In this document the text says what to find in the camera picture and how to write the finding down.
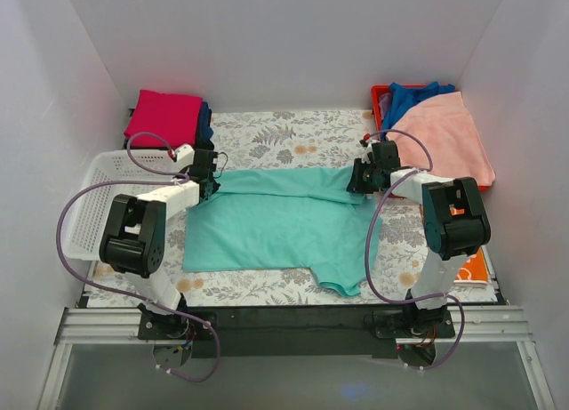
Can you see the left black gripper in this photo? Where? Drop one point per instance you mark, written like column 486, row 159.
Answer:
column 210, row 186

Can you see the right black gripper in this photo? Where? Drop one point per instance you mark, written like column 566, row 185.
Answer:
column 358, row 181

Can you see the teal t shirt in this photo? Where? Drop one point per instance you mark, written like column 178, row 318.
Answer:
column 284, row 219

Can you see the white plastic basket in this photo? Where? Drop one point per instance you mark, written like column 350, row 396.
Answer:
column 119, row 172

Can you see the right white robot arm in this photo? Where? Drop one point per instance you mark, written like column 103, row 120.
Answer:
column 455, row 226

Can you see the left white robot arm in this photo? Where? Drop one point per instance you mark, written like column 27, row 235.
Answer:
column 133, row 241

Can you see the black folded t shirt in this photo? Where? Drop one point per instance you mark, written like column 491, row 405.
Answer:
column 153, row 142

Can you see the blue folded t shirt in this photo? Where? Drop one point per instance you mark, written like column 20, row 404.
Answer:
column 204, row 132

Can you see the magenta folded t shirt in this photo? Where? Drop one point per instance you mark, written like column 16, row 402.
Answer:
column 173, row 117

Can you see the floral table mat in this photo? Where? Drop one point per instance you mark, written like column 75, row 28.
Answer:
column 294, row 140

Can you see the red plastic tray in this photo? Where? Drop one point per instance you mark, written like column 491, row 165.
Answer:
column 381, row 102

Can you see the blue crumpled t shirt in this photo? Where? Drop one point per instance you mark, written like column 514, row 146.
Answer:
column 404, row 98

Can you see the pink towel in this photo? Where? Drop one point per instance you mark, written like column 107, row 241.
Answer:
column 441, row 129

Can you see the orange floral towel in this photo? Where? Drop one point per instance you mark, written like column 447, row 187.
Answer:
column 474, row 272

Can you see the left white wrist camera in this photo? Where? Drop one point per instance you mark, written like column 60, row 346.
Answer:
column 183, row 155

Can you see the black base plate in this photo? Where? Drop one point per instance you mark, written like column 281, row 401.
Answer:
column 298, row 331

